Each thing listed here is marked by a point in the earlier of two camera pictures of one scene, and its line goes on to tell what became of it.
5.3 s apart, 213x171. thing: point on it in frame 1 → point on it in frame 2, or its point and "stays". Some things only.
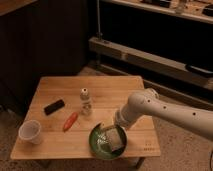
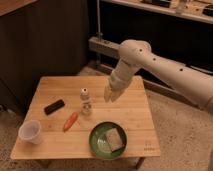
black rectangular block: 54,106 stays
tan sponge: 113,136 stays
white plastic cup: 29,131 stays
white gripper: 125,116 → 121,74
